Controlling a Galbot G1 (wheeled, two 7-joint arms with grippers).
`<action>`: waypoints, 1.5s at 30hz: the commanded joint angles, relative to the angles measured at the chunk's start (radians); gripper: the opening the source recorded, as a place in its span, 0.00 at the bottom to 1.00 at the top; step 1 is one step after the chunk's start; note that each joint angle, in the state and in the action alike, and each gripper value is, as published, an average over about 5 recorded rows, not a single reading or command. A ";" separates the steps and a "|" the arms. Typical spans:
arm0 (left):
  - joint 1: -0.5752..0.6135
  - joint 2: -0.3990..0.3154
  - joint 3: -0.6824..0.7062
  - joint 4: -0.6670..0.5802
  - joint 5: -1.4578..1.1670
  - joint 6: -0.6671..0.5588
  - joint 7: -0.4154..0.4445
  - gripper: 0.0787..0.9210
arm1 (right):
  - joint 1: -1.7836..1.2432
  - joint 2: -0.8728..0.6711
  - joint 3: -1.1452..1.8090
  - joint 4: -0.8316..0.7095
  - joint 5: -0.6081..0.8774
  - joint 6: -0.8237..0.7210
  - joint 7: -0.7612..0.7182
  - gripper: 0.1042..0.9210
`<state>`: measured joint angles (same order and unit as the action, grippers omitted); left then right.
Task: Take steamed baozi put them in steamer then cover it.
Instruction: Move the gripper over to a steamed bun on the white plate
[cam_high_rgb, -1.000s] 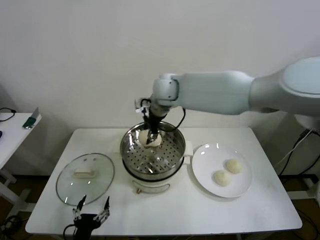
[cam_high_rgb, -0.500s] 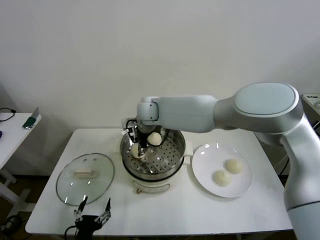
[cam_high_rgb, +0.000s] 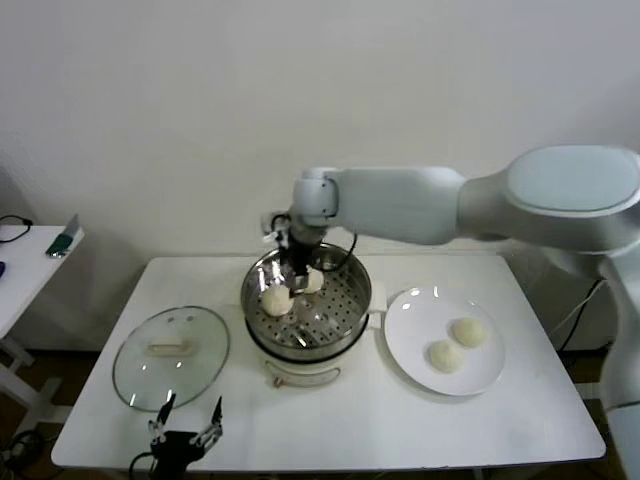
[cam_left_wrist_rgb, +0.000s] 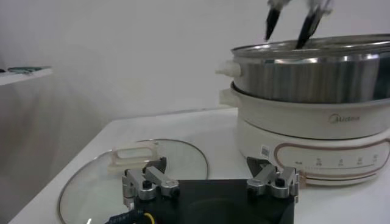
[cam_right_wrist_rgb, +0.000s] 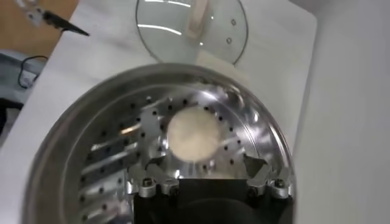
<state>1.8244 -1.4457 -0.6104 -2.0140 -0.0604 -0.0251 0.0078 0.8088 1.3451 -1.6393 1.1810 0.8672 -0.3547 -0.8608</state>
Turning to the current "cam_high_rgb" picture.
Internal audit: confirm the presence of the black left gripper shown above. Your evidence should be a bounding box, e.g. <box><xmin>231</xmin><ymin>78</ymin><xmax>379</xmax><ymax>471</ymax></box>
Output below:
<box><xmin>147</xmin><ymin>392</ymin><xmax>224</xmax><ymax>480</ymax></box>

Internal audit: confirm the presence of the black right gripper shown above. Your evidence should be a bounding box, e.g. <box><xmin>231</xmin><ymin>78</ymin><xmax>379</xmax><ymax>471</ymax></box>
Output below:
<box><xmin>279</xmin><ymin>232</ymin><xmax>315</xmax><ymax>299</ymax></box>

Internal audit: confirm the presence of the white steamed baozi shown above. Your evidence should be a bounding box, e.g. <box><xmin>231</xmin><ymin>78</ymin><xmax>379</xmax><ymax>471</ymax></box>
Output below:
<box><xmin>261</xmin><ymin>285</ymin><xmax>295</xmax><ymax>318</ymax></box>
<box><xmin>428</xmin><ymin>340</ymin><xmax>465</xmax><ymax>375</ymax></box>
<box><xmin>451</xmin><ymin>317</ymin><xmax>489</xmax><ymax>348</ymax></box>
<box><xmin>302</xmin><ymin>267</ymin><xmax>325</xmax><ymax>295</ymax></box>

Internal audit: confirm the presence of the glass lid with cream handle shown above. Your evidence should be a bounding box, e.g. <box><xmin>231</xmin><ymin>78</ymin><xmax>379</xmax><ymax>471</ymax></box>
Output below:
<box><xmin>111</xmin><ymin>305</ymin><xmax>231</xmax><ymax>414</ymax></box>

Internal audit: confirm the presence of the perforated steel steamer basket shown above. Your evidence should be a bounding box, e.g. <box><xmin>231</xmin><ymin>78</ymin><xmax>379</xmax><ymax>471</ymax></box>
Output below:
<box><xmin>239</xmin><ymin>241</ymin><xmax>372</xmax><ymax>354</ymax></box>

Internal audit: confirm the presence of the white electric cooker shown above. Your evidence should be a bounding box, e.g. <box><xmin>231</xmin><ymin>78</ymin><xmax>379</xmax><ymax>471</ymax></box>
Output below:
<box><xmin>225</xmin><ymin>277</ymin><xmax>387</xmax><ymax>389</ymax></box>

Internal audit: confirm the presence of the white round plate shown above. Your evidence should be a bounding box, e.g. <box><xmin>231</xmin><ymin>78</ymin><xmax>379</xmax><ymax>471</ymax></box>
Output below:
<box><xmin>383</xmin><ymin>286</ymin><xmax>506</xmax><ymax>396</ymax></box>

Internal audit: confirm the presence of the white side table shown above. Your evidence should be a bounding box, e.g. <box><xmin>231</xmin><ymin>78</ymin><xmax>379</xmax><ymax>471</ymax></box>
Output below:
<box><xmin>0</xmin><ymin>225</ymin><xmax>84</xmax><ymax>436</ymax></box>

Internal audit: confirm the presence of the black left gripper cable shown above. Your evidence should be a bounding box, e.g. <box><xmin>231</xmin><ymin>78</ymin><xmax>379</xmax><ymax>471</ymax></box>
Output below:
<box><xmin>128</xmin><ymin>452</ymin><xmax>156</xmax><ymax>480</ymax></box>

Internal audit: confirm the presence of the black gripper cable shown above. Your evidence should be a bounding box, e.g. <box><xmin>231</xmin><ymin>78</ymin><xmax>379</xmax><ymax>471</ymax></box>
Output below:
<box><xmin>312</xmin><ymin>232</ymin><xmax>360</xmax><ymax>274</ymax></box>
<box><xmin>128</xmin><ymin>452</ymin><xmax>156</xmax><ymax>480</ymax></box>

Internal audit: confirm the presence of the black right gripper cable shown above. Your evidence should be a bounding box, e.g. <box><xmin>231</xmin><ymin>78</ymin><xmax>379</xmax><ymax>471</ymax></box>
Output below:
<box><xmin>312</xmin><ymin>232</ymin><xmax>360</xmax><ymax>274</ymax></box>

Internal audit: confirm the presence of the black floor cable bundle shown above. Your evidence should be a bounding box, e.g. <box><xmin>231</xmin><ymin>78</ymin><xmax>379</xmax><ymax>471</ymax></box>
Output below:
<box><xmin>0</xmin><ymin>429</ymin><xmax>46</xmax><ymax>469</ymax></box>

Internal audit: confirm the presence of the green handled metal scraper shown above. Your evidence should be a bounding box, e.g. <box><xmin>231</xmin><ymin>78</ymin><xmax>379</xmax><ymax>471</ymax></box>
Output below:
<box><xmin>44</xmin><ymin>214</ymin><xmax>84</xmax><ymax>260</ymax></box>

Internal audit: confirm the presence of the black cable on side table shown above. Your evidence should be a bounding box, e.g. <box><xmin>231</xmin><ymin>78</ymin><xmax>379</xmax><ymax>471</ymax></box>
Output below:
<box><xmin>0</xmin><ymin>215</ymin><xmax>32</xmax><ymax>245</ymax></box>

